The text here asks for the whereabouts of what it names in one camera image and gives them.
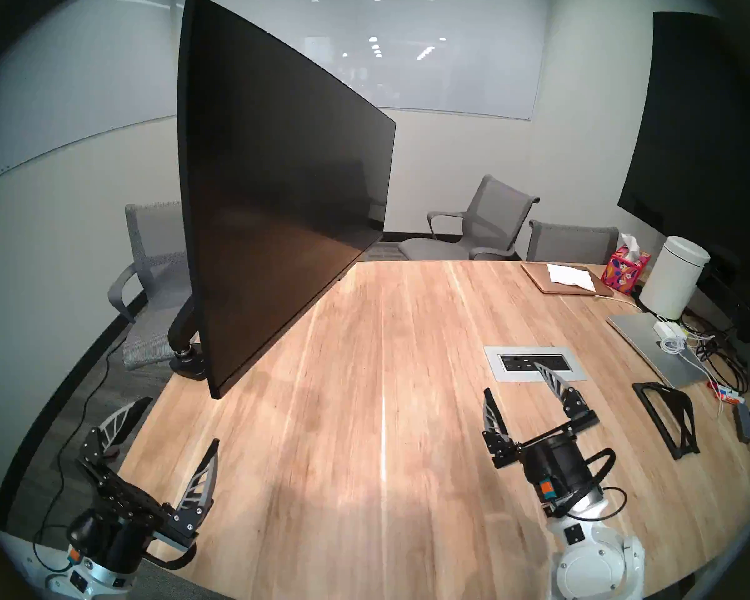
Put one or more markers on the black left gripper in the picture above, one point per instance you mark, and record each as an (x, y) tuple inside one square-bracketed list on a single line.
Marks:
[(119, 530)]

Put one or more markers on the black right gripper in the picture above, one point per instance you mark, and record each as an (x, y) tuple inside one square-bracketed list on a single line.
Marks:
[(559, 467)]

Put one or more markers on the black curved wide monitor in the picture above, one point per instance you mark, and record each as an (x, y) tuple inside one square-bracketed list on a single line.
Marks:
[(275, 199)]

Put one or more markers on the black monitor arm base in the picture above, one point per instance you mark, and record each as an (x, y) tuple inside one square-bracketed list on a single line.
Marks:
[(190, 364)]

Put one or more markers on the grey mesh office chair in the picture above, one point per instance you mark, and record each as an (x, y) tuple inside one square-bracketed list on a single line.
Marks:
[(569, 242), (156, 242), (494, 211)]

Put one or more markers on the silver table outlet box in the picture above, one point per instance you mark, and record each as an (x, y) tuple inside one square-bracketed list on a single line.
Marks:
[(494, 367)]

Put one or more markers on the silver closed laptop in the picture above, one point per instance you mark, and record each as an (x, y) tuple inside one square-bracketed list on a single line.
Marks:
[(647, 345)]

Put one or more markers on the brown leather desk pad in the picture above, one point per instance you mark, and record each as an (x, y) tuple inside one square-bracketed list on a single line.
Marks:
[(537, 280)]

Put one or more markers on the white paper sheet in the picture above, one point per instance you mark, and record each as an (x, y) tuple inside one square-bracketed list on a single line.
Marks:
[(569, 275)]

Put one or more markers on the black folding laptop stand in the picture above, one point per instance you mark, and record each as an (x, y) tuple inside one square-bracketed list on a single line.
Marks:
[(684, 436)]

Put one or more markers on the white power adapter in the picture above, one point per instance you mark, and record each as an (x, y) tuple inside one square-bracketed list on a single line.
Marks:
[(669, 331)]

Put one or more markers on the colourful floral tissue box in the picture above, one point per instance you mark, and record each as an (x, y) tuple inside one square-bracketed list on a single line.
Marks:
[(625, 270)]

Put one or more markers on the white cylindrical canister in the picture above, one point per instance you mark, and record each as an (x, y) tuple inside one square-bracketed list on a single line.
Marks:
[(672, 280)]

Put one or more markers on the small grey adapter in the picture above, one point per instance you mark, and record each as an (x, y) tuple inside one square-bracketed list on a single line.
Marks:
[(747, 420)]

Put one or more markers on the black video bar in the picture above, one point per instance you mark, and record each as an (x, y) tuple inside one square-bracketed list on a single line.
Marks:
[(737, 305)]

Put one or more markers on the glass whiteboard without writing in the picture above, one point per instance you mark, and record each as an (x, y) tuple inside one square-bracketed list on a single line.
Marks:
[(462, 55)]

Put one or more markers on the glass whiteboard with writing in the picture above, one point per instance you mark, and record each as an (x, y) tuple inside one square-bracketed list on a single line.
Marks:
[(69, 74)]

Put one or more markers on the black wall television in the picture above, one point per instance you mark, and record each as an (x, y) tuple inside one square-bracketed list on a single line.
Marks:
[(694, 136)]

